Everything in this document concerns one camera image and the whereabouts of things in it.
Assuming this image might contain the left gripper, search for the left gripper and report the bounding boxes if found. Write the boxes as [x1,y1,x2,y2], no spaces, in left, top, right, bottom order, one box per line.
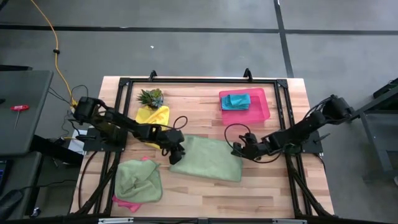
[151,127,187,166]

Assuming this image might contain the green microfiber towel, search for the green microfiber towel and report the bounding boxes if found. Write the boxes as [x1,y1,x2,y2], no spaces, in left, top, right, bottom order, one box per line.
[169,134,244,183]
[114,159,164,203]

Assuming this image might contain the blue microfiber towel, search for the blue microfiber towel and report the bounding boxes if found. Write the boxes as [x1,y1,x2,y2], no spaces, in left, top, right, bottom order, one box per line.
[220,93,252,111]

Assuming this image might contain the yellow microfiber towel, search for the yellow microfiber towel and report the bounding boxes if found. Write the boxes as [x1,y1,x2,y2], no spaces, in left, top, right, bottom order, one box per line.
[134,105,171,150]

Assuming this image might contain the pink microfiber towel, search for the pink microfiber towel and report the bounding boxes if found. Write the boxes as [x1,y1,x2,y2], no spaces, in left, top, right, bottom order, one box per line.
[111,156,150,213]

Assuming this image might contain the pink plastic bin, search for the pink plastic bin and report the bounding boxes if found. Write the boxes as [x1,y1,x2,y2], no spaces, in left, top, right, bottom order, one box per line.
[218,87,271,126]

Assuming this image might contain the succulent plant in black pot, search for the succulent plant in black pot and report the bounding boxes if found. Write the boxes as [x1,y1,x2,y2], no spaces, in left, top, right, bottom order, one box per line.
[136,88,164,110]

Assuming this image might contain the white power adapter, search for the white power adapter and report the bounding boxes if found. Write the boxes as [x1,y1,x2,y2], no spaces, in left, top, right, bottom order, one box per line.
[67,129,88,156]

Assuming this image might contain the grey metal stand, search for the grey metal stand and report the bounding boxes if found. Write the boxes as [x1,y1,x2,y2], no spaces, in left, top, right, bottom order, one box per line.
[354,77,398,184]

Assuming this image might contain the dark grey side table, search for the dark grey side table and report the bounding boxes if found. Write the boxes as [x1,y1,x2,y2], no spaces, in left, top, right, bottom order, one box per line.
[0,70,54,157]

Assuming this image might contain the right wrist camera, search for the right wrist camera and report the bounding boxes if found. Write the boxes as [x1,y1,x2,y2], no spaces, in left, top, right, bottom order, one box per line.
[244,133,258,146]

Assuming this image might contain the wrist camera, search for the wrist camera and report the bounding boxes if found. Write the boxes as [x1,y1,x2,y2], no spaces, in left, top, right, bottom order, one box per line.
[244,133,258,146]
[161,129,185,146]

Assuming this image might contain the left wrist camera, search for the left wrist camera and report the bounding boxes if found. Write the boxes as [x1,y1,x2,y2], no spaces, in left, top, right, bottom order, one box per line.
[161,129,185,146]

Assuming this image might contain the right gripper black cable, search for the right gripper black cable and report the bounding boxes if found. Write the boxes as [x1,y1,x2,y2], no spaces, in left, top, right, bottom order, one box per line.
[224,123,282,164]

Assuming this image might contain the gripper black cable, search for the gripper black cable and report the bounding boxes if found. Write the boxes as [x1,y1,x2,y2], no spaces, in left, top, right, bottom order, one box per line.
[160,115,188,157]
[224,123,282,164]

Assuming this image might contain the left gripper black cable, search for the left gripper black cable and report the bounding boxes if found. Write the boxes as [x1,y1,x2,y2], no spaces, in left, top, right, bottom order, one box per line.
[160,115,188,157]

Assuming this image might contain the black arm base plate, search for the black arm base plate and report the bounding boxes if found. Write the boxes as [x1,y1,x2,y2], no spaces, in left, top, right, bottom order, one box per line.
[83,127,129,152]
[278,130,325,155]

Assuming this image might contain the silver metal bracket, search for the silver metal bracket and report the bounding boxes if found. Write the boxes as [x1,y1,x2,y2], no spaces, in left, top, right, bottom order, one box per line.
[272,219,308,224]
[98,217,134,224]

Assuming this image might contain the black aluminium table frame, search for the black aluminium table frame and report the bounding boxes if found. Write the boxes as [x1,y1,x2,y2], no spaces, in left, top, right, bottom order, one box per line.
[70,67,336,224]

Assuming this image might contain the yellow extension cable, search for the yellow extension cable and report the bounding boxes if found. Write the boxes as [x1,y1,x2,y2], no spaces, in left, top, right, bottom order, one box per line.
[30,0,82,107]

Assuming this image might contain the red-handled hex key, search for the red-handled hex key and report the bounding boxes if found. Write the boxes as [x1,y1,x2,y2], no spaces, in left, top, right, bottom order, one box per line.
[9,105,30,129]

